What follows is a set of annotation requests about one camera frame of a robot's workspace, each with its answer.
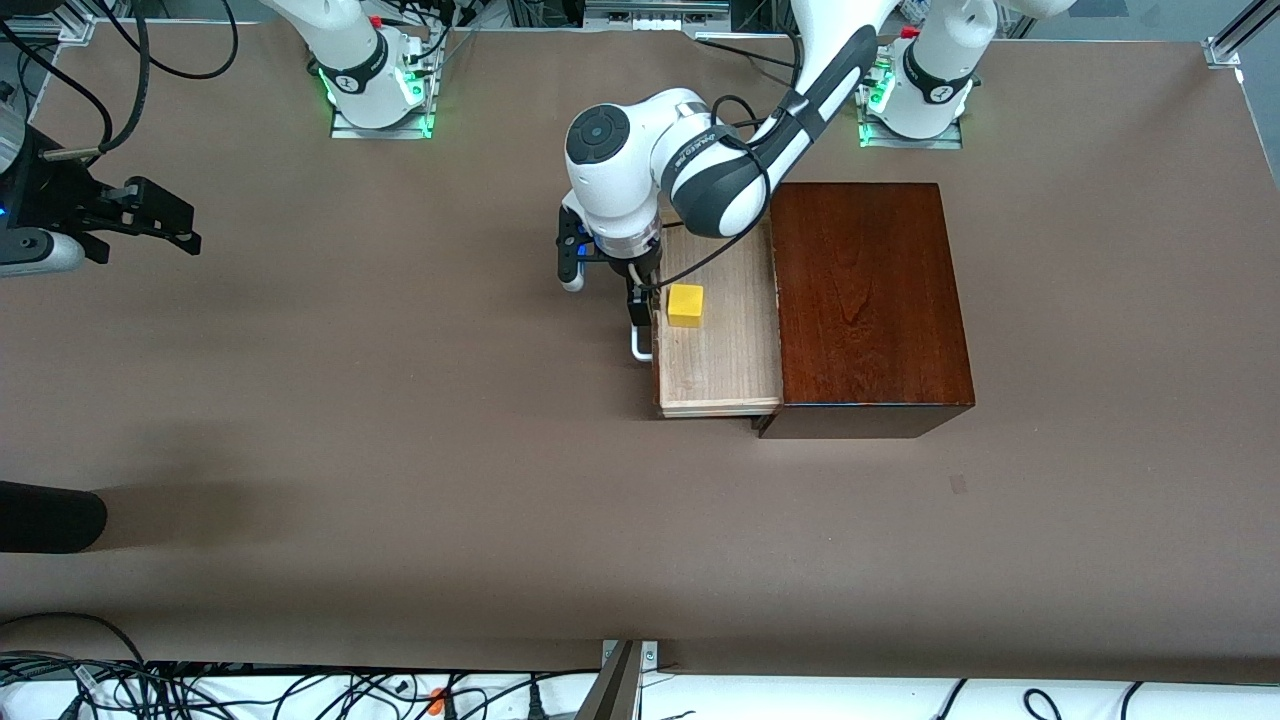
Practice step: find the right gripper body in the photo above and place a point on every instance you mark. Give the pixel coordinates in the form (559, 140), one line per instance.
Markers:
(50, 195)

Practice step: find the yellow wooden block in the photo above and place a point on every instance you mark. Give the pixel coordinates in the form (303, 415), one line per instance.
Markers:
(685, 305)

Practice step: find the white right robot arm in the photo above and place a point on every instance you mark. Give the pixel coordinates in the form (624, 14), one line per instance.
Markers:
(360, 60)

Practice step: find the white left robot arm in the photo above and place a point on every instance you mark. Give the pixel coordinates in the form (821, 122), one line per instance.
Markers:
(720, 180)

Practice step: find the dark brown wooden cabinet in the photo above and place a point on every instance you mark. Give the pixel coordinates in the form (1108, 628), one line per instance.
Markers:
(870, 300)

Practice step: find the white power strip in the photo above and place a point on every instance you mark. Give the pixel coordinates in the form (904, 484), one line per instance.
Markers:
(655, 22)

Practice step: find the black ribbed cylinder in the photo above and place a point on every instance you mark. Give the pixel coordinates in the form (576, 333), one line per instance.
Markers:
(50, 517)

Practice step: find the small orange connector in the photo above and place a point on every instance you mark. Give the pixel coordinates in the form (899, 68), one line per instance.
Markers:
(437, 700)

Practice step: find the aluminium frame profile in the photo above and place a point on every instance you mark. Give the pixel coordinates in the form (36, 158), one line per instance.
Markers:
(75, 30)
(1225, 52)

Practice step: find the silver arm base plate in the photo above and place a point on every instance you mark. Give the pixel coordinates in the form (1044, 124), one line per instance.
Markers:
(880, 143)
(400, 133)

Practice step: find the small silver corner bracket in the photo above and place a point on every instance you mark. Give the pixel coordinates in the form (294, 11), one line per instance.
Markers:
(650, 655)

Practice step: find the grey aluminium camera post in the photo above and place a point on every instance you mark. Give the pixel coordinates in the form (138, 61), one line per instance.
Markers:
(615, 690)

